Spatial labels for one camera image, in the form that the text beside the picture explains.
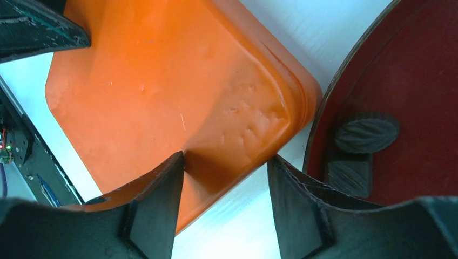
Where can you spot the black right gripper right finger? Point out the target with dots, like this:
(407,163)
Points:
(313,220)

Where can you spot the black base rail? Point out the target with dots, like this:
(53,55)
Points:
(23,148)

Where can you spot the dark ribbed square chocolate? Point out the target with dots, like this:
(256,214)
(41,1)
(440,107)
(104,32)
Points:
(351,177)

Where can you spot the red round plate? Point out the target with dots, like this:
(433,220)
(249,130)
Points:
(405,64)

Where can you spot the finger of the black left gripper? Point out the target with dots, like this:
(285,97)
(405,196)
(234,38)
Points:
(30,28)

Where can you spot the dark leaf oval chocolate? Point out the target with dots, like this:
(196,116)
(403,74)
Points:
(366,132)

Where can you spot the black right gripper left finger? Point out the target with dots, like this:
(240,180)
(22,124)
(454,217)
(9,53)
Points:
(137,220)

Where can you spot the orange box lid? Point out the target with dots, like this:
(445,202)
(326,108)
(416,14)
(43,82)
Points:
(202,77)

